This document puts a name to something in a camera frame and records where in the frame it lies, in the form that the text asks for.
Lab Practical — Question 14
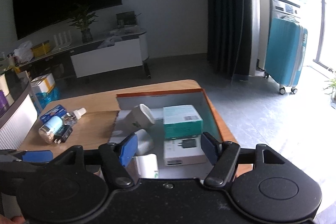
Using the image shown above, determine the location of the white power adapter box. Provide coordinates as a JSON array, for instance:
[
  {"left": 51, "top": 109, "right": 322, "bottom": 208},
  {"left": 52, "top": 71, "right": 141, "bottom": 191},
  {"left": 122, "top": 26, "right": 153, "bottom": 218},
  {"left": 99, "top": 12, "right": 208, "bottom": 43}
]
[{"left": 163, "top": 135, "right": 207, "bottom": 166}]

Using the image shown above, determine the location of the toothpick jar light blue lid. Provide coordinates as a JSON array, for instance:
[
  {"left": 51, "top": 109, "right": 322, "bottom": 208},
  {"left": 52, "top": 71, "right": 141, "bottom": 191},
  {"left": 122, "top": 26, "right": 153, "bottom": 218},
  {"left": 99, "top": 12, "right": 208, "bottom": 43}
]
[{"left": 38, "top": 116, "right": 63, "bottom": 144}]

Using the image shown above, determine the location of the black UGREEN charger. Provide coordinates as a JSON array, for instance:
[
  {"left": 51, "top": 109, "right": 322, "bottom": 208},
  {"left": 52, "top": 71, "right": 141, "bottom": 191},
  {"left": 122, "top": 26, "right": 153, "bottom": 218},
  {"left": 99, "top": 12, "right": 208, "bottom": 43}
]
[{"left": 54, "top": 125, "right": 73, "bottom": 144}]

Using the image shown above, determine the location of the teal adhesive bandages box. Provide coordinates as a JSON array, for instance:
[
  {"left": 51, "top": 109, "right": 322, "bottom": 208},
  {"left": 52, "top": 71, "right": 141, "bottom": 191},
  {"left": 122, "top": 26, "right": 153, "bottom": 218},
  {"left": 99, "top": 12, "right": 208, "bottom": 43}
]
[{"left": 163, "top": 105, "right": 203, "bottom": 139}]

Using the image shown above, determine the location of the clear glass spray bottle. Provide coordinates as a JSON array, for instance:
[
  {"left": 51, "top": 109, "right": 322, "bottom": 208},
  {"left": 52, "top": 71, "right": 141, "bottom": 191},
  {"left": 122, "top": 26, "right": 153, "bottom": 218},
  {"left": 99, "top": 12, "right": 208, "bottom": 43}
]
[{"left": 62, "top": 107, "right": 87, "bottom": 127}]

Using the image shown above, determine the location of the blue tissue pack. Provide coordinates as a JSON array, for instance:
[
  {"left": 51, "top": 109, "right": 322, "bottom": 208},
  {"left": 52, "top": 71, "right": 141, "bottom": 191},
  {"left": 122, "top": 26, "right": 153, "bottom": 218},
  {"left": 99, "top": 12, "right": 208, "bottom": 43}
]
[{"left": 40, "top": 105, "right": 67, "bottom": 124}]

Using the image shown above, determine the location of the curved white side counter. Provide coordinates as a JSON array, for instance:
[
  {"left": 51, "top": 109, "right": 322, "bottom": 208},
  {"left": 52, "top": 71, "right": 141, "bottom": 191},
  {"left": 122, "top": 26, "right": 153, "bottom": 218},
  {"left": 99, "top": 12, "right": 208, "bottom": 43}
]
[{"left": 1, "top": 70, "right": 38, "bottom": 149}]

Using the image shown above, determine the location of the orange white cardboard tray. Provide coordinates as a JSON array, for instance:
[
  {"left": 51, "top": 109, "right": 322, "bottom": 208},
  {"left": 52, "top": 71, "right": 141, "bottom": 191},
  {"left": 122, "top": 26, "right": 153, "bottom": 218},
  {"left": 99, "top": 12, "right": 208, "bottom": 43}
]
[{"left": 109, "top": 91, "right": 222, "bottom": 180}]

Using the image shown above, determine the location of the blue plastic bag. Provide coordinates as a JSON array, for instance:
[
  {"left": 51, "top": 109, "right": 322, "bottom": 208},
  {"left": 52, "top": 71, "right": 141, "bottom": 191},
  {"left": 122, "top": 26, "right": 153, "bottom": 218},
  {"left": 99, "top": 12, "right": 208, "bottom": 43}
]
[{"left": 36, "top": 87, "right": 60, "bottom": 108}]

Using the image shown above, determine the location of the purple storage box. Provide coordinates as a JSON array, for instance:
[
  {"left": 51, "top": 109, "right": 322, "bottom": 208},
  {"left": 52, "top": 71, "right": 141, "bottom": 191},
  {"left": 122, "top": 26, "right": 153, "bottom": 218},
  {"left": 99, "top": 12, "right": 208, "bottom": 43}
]
[{"left": 0, "top": 90, "right": 8, "bottom": 115}]

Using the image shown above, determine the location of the white yellow cardboard box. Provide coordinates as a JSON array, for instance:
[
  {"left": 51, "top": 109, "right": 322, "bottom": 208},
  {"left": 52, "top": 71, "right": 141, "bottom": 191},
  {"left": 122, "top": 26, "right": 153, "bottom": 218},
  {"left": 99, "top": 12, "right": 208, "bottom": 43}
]
[{"left": 31, "top": 73, "right": 55, "bottom": 94}]

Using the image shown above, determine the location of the white TV cabinet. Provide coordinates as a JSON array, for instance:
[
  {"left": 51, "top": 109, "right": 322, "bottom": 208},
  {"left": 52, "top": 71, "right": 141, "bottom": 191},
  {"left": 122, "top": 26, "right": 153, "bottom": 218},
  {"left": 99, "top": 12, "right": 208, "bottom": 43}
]
[{"left": 70, "top": 29, "right": 151, "bottom": 78}]

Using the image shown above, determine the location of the white plastic bag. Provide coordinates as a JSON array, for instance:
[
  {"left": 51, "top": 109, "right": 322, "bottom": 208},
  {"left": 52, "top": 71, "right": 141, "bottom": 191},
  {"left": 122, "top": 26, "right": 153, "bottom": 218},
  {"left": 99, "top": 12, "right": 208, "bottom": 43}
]
[{"left": 14, "top": 40, "right": 34, "bottom": 64}]

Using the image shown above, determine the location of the white router with antennas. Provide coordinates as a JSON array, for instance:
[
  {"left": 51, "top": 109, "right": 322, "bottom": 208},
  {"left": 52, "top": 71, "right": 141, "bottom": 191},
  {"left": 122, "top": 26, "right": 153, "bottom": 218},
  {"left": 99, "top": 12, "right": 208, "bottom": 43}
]
[{"left": 52, "top": 30, "right": 72, "bottom": 52}]

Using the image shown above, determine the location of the dark framed picture box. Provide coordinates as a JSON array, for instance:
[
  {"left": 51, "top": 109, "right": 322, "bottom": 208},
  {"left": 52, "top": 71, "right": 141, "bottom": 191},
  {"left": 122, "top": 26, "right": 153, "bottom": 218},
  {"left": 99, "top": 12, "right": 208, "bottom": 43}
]
[{"left": 116, "top": 11, "right": 137, "bottom": 27}]

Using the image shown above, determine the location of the teal suitcase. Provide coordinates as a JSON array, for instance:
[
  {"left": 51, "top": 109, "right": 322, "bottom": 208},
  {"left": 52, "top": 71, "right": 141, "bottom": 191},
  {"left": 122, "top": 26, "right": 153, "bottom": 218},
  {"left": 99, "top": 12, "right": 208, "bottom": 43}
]
[{"left": 264, "top": 16, "right": 307, "bottom": 95}]

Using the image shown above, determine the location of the dark green curtain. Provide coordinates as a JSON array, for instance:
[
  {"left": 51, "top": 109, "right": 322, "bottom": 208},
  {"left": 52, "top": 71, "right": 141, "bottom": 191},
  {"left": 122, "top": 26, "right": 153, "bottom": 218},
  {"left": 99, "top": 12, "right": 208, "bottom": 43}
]
[{"left": 207, "top": 0, "right": 260, "bottom": 81}]

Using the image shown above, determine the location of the potted plant in glass vase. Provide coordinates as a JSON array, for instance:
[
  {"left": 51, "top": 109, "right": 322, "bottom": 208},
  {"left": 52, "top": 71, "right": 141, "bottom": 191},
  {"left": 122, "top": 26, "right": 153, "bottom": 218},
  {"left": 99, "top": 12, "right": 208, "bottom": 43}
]
[{"left": 68, "top": 9, "right": 98, "bottom": 43}]

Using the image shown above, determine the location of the spider plant on floor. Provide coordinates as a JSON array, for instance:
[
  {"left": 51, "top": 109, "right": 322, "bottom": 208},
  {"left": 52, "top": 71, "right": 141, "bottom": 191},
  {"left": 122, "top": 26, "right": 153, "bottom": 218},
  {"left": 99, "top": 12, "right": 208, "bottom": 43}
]
[{"left": 324, "top": 78, "right": 336, "bottom": 109}]

